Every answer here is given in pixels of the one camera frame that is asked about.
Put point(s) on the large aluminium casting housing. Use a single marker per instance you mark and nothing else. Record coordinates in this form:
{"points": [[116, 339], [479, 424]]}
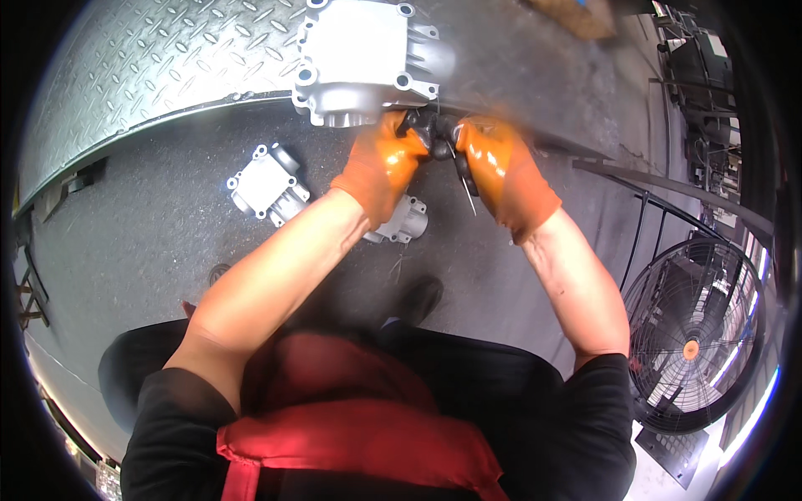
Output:
{"points": [[360, 53]]}

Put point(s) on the person's left hand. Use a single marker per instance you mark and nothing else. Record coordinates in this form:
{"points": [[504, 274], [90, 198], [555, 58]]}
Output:
{"points": [[382, 166]]}

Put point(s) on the black floor fan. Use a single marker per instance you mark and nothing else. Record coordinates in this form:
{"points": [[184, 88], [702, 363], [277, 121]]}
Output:
{"points": [[692, 341]]}

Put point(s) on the diamond plate metal workbench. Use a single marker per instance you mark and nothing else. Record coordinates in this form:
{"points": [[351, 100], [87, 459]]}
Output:
{"points": [[144, 81]]}

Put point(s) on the black grid floor mat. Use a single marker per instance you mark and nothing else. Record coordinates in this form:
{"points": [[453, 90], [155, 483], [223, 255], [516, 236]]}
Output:
{"points": [[670, 452]]}

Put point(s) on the brown wooden board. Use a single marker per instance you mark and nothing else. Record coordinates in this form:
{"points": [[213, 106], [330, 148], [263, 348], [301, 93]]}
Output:
{"points": [[573, 17]]}

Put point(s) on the dark metal frame stand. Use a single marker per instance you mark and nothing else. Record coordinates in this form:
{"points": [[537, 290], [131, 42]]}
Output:
{"points": [[30, 294]]}

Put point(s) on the thin metal rod tool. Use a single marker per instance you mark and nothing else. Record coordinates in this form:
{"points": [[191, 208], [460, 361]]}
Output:
{"points": [[468, 195]]}

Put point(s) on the person's body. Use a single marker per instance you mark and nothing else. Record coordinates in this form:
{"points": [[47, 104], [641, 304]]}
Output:
{"points": [[388, 432]]}

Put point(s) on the black metal railing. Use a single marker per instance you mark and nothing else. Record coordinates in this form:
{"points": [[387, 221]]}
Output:
{"points": [[664, 188]]}

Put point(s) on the person's right fingers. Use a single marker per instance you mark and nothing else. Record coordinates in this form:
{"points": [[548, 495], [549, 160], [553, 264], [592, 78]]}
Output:
{"points": [[462, 168]]}

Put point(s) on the person's right hand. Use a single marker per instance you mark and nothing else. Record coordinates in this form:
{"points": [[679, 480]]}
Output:
{"points": [[501, 172]]}

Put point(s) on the person's left fingers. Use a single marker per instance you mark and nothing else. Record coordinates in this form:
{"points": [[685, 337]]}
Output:
{"points": [[426, 131]]}

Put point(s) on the black machinery rack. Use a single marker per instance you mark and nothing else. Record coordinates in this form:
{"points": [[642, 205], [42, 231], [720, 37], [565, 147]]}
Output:
{"points": [[705, 94]]}

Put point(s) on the small aluminium casting housing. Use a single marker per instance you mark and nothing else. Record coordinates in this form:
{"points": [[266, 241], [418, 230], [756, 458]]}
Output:
{"points": [[404, 222], [266, 185]]}

